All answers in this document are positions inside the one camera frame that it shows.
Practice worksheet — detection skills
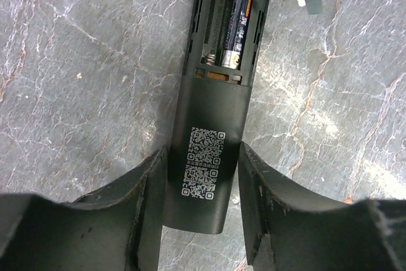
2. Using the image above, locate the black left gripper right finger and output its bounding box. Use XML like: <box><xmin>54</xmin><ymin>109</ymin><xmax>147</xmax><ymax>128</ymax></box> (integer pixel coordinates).
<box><xmin>238</xmin><ymin>143</ymin><xmax>405</xmax><ymax>270</ymax></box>

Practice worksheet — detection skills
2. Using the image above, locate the dark blue AAA battery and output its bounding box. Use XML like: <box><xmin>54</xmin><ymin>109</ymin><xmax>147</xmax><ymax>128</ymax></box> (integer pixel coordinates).
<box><xmin>221</xmin><ymin>0</ymin><xmax>252</xmax><ymax>69</ymax></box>

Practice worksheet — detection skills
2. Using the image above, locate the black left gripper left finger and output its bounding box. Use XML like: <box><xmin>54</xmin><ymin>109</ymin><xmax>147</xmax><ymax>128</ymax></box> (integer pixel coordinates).
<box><xmin>1</xmin><ymin>147</ymin><xmax>167</xmax><ymax>270</ymax></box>

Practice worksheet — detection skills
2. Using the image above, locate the black remote control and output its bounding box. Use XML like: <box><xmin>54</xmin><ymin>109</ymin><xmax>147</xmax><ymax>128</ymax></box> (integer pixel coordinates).
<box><xmin>164</xmin><ymin>0</ymin><xmax>269</xmax><ymax>234</ymax></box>

